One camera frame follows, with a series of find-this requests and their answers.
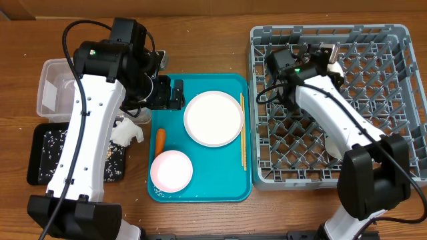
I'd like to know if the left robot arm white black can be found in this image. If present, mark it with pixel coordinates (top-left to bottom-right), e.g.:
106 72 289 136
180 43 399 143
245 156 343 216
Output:
27 17 185 239

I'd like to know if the white plastic cup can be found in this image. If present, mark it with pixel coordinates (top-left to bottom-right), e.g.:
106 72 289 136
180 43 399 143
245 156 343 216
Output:
325 136 342 159

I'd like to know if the black waste tray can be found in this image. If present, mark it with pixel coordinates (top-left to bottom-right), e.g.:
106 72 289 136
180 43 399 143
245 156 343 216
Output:
27 122 125 185

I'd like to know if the white tissue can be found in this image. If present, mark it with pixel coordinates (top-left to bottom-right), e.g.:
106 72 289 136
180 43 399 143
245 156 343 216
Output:
110 118 144 147

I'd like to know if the orange carrot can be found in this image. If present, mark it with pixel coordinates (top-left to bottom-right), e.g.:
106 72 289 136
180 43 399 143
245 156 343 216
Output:
154 128 166 158

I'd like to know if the large white plate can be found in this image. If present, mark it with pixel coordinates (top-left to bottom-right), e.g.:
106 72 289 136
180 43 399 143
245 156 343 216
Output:
183 91 242 147

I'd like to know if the cream bowl with food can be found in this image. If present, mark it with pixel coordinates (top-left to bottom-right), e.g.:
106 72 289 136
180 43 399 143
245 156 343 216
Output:
328 61 344 85

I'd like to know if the pink bowl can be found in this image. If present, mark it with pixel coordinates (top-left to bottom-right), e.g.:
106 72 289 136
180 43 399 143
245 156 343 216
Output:
150 150 193 193

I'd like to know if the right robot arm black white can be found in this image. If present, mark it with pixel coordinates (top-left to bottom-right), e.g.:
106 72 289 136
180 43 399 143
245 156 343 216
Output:
264 43 426 239

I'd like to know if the food scraps and rice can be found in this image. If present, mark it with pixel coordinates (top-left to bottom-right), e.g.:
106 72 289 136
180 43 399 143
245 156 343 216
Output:
37 129 125 185

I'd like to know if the clear plastic bin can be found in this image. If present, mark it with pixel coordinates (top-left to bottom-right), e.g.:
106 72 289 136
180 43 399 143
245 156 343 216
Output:
36 58 153 125

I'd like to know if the grey dishwasher rack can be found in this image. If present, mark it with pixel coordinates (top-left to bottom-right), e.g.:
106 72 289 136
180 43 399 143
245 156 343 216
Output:
248 24 426 191

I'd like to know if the wooden chopstick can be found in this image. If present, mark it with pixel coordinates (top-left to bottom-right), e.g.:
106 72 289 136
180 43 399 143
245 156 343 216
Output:
241 93 247 171
240 92 244 168

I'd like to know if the teal plastic tray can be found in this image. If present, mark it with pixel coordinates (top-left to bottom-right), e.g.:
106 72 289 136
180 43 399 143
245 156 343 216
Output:
147 73 252 203

